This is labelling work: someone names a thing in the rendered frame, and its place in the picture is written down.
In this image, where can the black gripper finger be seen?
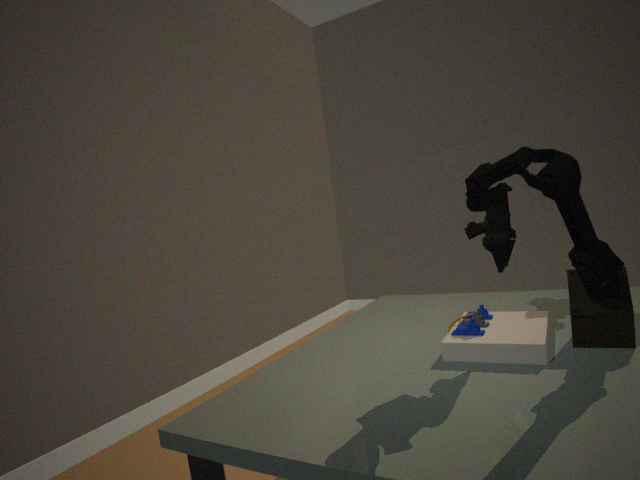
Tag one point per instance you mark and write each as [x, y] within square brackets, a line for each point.
[500, 255]
[512, 242]

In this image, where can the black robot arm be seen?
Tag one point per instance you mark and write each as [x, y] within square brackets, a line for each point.
[595, 263]

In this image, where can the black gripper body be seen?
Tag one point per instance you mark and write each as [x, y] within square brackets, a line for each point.
[500, 229]

